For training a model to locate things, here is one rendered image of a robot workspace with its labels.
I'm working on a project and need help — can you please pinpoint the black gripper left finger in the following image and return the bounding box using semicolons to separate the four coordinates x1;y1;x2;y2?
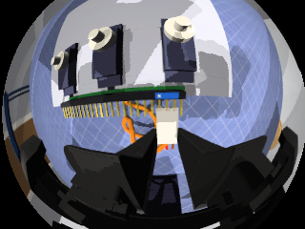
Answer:
64;129;157;214

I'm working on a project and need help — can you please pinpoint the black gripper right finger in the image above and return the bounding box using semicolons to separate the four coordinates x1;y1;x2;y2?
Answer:
178;127;267;210

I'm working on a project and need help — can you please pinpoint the black pin header strip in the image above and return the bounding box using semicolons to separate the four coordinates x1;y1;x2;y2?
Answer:
60;85;186;108

